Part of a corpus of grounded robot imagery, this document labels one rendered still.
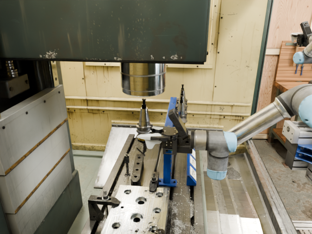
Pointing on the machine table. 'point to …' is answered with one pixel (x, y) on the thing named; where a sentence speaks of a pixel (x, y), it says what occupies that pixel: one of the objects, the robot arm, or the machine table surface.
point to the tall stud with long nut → (126, 163)
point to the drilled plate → (129, 199)
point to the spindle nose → (143, 79)
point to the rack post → (166, 181)
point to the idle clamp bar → (137, 170)
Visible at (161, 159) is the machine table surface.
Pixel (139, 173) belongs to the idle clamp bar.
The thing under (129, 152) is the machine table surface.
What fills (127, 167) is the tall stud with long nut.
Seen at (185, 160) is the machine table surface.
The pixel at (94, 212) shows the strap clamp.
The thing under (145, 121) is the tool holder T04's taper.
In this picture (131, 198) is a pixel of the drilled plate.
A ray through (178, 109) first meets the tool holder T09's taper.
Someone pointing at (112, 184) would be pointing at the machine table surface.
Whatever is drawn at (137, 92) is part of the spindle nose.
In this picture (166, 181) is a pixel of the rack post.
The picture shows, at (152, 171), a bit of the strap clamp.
